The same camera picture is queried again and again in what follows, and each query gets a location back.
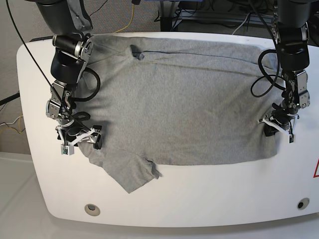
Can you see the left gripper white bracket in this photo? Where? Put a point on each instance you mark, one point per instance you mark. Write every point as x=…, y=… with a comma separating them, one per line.
x=281, y=119

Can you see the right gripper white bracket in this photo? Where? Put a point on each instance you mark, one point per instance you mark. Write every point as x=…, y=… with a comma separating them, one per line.
x=75, y=135

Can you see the grey T-shirt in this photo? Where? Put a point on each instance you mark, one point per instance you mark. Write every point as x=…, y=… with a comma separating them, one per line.
x=175, y=102

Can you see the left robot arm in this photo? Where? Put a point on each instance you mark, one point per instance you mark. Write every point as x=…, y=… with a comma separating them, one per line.
x=290, y=34

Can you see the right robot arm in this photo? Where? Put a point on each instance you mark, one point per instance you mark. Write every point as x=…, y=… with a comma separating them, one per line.
x=71, y=26

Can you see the left table grommet hole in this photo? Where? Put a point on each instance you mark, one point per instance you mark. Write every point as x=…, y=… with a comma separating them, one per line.
x=92, y=210

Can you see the table grommet hole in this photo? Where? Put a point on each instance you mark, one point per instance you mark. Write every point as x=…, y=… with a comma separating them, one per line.
x=92, y=210
x=303, y=203

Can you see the red triangle sticker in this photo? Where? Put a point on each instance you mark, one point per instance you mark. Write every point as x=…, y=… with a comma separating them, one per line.
x=316, y=173

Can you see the right table grommet hole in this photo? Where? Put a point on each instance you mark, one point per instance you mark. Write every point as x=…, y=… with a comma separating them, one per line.
x=303, y=203

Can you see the black bar behind table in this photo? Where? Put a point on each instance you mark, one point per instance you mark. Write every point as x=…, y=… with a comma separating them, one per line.
x=41, y=38

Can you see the black table leg stand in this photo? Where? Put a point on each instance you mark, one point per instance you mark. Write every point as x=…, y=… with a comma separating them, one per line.
x=167, y=9

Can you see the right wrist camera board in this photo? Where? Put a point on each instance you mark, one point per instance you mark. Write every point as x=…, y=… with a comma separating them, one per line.
x=67, y=149

